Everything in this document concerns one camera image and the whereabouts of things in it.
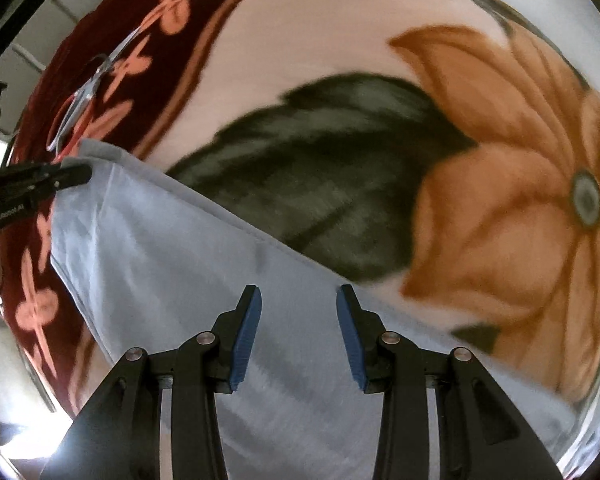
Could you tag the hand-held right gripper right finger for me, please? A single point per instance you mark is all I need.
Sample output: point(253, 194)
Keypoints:
point(353, 341)

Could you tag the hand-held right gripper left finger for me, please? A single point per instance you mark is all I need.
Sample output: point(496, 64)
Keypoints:
point(245, 340)

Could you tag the floral printed blanket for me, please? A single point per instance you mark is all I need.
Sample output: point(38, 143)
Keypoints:
point(330, 125)

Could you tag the light blue pants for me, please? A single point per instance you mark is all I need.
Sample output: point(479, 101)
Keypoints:
point(240, 360)

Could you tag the silver scissors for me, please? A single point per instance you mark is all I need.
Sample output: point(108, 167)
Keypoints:
point(87, 92)

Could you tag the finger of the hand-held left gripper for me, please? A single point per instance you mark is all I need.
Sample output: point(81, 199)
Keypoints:
point(55, 178)

